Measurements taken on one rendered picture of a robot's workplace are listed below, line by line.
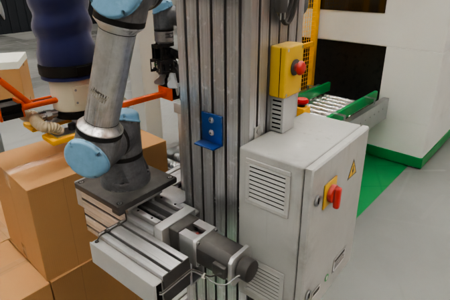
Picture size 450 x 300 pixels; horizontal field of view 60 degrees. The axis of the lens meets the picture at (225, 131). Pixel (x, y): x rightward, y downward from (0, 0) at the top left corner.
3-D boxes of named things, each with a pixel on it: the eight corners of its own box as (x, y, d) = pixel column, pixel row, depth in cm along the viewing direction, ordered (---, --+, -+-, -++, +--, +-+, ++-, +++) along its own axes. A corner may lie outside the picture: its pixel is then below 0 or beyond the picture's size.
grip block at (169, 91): (174, 92, 167) (173, 81, 165) (187, 96, 162) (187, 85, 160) (159, 96, 162) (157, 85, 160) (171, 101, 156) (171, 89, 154)
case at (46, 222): (125, 187, 215) (117, 118, 199) (171, 216, 189) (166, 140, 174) (9, 236, 175) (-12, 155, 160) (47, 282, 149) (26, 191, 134)
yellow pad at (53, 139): (120, 116, 171) (118, 105, 169) (133, 122, 165) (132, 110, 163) (41, 138, 149) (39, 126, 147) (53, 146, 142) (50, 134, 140)
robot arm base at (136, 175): (161, 177, 123) (158, 148, 119) (121, 197, 112) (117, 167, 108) (130, 163, 132) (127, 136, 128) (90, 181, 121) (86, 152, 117)
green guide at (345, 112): (373, 99, 353) (374, 89, 350) (385, 101, 347) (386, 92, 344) (269, 159, 243) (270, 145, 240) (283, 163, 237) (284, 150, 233)
